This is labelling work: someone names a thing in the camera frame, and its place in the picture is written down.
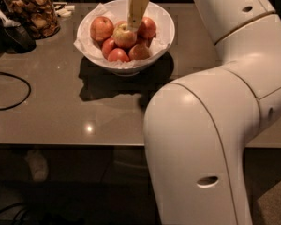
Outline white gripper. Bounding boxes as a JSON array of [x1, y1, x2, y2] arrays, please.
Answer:
[[127, 0, 150, 32]]

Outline yellow-red apple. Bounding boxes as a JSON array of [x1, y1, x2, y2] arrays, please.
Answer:
[[112, 22, 137, 49]]

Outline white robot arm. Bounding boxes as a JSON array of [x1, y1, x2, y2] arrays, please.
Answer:
[[144, 0, 281, 225]]

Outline red apple back right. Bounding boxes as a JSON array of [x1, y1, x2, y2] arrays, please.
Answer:
[[138, 17, 156, 38]]

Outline red apple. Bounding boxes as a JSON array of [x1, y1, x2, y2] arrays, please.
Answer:
[[90, 16, 114, 42], [128, 44, 150, 60], [108, 48, 130, 62], [138, 17, 156, 38], [101, 37, 116, 59]]

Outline red apple hidden centre right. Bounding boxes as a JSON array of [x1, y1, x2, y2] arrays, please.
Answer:
[[136, 37, 152, 48]]

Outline red apple back left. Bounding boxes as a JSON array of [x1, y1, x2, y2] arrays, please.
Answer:
[[90, 16, 114, 42]]

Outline white ceramic bowl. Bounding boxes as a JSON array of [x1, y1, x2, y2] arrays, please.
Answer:
[[76, 0, 176, 78]]

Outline red apple front right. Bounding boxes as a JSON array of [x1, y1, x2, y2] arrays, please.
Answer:
[[128, 44, 150, 60]]

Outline red apple middle left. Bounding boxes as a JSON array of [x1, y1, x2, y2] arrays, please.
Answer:
[[101, 37, 116, 59]]

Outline red apple front left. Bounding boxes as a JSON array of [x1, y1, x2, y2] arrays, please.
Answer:
[[108, 48, 130, 62]]

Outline white paper bowl liner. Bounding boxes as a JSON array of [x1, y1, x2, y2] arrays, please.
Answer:
[[73, 0, 174, 69]]

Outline small white items on table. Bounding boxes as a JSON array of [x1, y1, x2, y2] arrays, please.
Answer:
[[54, 4, 75, 18]]

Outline glass jar of dried chips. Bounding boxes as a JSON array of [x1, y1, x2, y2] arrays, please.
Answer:
[[4, 0, 60, 39]]

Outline black round appliance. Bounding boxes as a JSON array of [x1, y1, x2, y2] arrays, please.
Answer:
[[3, 25, 37, 53]]

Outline white object under table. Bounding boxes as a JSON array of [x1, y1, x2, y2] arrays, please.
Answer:
[[24, 150, 49, 182]]

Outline silver spoon handle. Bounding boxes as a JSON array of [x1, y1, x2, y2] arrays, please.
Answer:
[[0, 9, 21, 28]]

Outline black cable on table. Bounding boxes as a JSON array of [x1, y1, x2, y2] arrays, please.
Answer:
[[0, 70, 33, 112]]

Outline black floor cables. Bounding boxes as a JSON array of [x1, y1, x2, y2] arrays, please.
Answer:
[[0, 202, 34, 225]]

